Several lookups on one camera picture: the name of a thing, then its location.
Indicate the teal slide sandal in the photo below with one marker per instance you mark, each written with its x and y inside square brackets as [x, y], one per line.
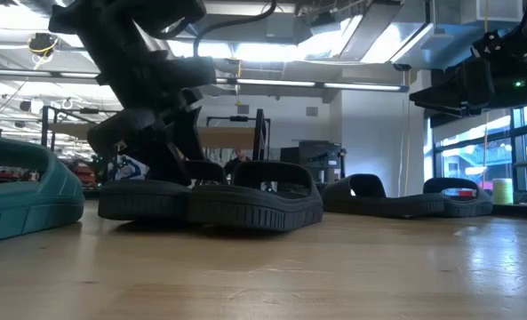
[32, 209]

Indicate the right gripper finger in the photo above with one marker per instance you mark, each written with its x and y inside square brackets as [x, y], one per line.
[445, 93]
[454, 114]

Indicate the grey wall vent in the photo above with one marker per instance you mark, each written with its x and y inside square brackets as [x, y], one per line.
[243, 109]
[312, 111]

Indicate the black ceiling camera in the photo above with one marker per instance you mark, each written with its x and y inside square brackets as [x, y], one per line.
[401, 67]

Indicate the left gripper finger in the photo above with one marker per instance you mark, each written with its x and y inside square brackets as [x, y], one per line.
[156, 160]
[192, 133]

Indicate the grey ceiling unit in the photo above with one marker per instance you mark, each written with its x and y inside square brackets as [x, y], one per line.
[281, 26]

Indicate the person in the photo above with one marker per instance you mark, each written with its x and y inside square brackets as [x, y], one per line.
[238, 162]

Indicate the yellow-green roll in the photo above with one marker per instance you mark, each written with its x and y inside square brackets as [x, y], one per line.
[503, 191]

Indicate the wooden shelf black frame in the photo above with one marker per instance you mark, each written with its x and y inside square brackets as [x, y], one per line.
[227, 138]

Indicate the long ceiling light rail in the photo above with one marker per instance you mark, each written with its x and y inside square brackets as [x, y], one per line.
[356, 85]

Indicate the small red box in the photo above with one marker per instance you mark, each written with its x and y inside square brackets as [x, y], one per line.
[465, 193]

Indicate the black aluminium rig frame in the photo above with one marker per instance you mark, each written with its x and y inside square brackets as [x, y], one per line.
[525, 210]

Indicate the black ceiling dome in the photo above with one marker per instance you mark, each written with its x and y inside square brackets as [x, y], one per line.
[43, 44]

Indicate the black equipment cabinet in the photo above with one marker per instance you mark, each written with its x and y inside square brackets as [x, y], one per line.
[312, 155]

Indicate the large glass window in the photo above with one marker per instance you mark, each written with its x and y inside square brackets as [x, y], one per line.
[467, 164]

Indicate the black slide sandal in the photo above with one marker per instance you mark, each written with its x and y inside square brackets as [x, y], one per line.
[143, 200]
[378, 206]
[254, 213]
[467, 208]

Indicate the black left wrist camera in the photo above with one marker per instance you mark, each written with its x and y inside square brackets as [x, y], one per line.
[185, 71]

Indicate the silver rectangular air duct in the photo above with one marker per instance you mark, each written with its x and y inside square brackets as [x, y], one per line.
[378, 31]

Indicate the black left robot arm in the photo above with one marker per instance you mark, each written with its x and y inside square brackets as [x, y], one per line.
[112, 22]

